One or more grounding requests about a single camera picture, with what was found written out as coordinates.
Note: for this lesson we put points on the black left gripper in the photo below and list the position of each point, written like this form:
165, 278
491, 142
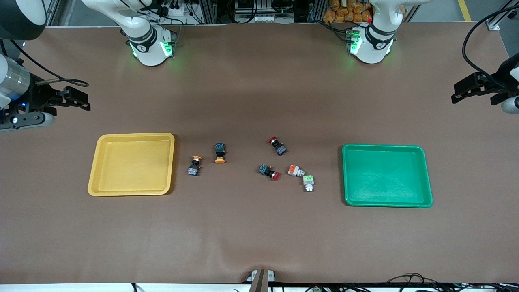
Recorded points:
500, 82

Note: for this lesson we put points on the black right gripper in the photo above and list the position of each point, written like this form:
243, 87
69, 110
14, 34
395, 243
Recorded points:
39, 98

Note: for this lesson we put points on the small yellow push button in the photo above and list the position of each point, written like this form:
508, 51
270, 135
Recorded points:
194, 165

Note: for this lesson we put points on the yellow mushroom push button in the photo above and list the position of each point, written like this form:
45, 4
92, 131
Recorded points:
219, 153

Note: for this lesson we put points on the green white push button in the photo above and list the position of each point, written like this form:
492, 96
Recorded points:
308, 183

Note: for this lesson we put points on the orange white push button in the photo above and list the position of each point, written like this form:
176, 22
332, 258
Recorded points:
295, 170

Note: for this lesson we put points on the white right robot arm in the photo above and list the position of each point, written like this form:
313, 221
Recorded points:
148, 52

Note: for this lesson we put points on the yellow plastic tray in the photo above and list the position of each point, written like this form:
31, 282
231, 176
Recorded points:
131, 164

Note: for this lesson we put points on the green plastic tray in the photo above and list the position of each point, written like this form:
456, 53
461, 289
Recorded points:
387, 176

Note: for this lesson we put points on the pile of orange packets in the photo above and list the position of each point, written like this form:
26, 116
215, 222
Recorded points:
344, 14

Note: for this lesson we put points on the brown table mat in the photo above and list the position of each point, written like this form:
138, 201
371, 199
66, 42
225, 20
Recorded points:
259, 101

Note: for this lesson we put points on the red mushroom push button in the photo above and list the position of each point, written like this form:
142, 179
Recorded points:
277, 146
269, 172

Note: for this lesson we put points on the white long power strip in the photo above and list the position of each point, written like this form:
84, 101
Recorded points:
259, 18

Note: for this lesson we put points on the aluminium frame profile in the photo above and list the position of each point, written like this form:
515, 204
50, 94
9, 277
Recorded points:
500, 18

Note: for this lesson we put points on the metal table edge bracket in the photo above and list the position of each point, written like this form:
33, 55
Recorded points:
259, 282

